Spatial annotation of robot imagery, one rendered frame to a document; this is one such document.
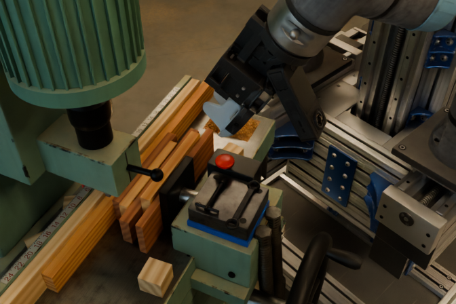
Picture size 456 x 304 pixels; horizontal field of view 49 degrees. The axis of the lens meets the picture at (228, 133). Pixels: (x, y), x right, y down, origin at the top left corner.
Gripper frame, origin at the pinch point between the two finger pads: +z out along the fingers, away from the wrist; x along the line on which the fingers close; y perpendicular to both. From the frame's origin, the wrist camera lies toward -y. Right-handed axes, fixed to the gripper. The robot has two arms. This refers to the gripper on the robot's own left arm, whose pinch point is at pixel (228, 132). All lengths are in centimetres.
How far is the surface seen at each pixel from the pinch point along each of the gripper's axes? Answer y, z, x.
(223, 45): 20, 136, -182
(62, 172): 16.2, 17.1, 12.0
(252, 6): 22, 138, -234
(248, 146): -6.3, 17.2, -16.8
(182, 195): -0.8, 13.7, 4.4
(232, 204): -7.0, 5.3, 5.9
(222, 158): -2.1, 5.3, 0.0
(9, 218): 20.2, 36.0, 15.0
